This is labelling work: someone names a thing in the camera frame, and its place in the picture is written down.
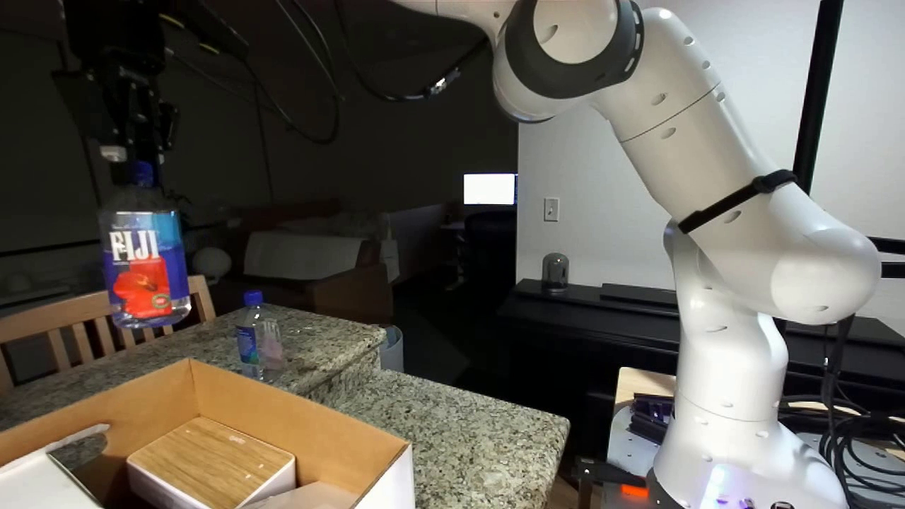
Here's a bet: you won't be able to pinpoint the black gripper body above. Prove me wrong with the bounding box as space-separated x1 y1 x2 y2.
91 52 179 146

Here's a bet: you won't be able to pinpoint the Fiji water bottle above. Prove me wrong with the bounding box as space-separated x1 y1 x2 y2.
95 160 196 332
235 288 272 378

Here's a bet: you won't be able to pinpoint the brown cardboard box white flaps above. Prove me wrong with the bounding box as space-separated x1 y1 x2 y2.
241 230 392 322

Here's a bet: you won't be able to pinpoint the wood topped white box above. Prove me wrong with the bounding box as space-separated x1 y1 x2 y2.
125 415 298 509

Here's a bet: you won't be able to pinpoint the white round object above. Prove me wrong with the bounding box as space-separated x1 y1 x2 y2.
189 245 235 283

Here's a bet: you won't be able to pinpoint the wooden slatted chair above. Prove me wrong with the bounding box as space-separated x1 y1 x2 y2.
0 275 218 394

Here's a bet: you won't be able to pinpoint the grey trash bin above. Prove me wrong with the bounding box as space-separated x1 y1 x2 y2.
378 322 408 377

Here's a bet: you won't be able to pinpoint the lit computer monitor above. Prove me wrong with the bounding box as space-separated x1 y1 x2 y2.
460 170 521 210

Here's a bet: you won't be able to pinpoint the white flat panel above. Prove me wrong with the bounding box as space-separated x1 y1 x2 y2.
0 421 112 509

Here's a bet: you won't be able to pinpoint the beige packing paper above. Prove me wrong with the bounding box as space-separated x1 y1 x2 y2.
248 481 363 509

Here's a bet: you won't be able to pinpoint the grey cylinder speaker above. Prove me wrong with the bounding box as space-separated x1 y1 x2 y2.
541 248 570 288

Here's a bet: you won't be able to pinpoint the black low cabinet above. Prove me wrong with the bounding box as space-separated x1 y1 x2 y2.
491 278 905 455

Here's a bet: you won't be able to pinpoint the black flat device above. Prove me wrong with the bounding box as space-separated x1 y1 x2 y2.
600 281 685 309

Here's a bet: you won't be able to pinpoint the black purple device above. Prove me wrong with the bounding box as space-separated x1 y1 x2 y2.
627 394 677 443

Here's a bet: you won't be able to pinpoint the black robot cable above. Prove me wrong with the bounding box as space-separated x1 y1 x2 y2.
152 0 491 151

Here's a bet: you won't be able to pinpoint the black floor cable bundle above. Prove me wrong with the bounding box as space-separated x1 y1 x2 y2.
780 309 905 509

